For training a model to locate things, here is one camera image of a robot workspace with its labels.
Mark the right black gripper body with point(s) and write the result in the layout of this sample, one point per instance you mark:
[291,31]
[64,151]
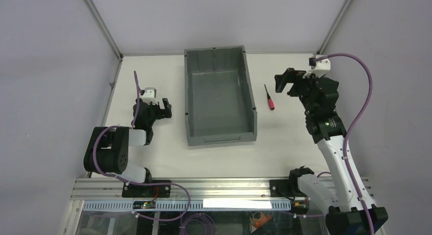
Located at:
[297,84]

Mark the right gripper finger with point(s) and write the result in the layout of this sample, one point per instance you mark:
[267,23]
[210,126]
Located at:
[296,90]
[287,77]

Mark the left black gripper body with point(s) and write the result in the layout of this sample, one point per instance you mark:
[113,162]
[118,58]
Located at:
[159,111]

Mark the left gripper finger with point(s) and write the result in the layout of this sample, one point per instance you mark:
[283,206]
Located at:
[166,103]
[167,113]

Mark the red handled black screwdriver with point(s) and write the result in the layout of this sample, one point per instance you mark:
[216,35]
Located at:
[269,100]

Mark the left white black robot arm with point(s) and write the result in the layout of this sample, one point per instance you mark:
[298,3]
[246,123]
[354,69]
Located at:
[107,151]

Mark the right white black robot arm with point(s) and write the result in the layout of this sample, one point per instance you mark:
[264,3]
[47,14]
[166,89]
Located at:
[349,208]

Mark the grey plastic storage bin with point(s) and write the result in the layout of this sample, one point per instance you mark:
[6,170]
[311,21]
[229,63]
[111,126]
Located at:
[219,101]

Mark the small green circuit board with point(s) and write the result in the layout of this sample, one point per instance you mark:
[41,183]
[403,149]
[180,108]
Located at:
[142,205]

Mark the orange object under table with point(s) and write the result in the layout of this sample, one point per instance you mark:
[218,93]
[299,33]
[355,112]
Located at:
[258,219]

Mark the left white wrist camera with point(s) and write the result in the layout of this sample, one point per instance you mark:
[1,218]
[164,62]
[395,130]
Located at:
[148,96]

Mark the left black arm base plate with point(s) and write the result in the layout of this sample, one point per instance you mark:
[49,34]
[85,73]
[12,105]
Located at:
[161,190]

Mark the aluminium extrusion rail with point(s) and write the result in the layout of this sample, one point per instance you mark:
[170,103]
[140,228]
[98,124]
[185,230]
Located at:
[198,188]

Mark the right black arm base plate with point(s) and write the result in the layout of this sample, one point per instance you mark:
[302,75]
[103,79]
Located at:
[284,188]

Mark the white slotted cable duct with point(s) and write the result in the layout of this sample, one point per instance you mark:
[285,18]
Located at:
[193,206]

